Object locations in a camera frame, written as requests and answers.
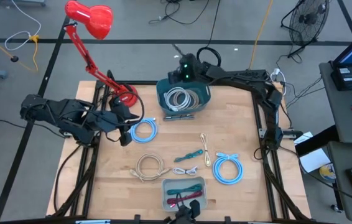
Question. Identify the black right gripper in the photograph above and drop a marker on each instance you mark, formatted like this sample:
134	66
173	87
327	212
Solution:
191	68

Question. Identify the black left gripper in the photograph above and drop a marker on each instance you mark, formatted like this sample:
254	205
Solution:
121	116

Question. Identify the teal plastic bin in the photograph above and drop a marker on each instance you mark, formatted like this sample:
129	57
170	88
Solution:
205	96

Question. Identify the grey plastic tray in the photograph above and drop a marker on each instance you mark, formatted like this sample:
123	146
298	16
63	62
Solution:
166	199

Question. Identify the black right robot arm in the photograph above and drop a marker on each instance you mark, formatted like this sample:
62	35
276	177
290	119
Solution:
272	99

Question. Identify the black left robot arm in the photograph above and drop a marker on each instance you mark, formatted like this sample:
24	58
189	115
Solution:
64	112

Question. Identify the red desk lamp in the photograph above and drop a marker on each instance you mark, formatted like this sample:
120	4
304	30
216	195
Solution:
95	18

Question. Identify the black floor fan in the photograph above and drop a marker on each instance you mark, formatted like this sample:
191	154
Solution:
308	20

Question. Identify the black round plug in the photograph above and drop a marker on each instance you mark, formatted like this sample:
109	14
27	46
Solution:
14	59

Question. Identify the small white paper sheet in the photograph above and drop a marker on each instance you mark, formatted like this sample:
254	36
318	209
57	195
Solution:
303	139

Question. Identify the black mini computer box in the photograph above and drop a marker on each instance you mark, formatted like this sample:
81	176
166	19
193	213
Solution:
348	77

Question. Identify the yellow and blue round object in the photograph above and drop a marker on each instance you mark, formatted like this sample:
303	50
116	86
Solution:
326	171

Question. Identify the dark grey desk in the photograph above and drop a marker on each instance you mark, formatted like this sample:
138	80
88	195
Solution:
337	155

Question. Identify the black aluminium frame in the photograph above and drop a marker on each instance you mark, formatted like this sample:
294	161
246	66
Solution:
148	83

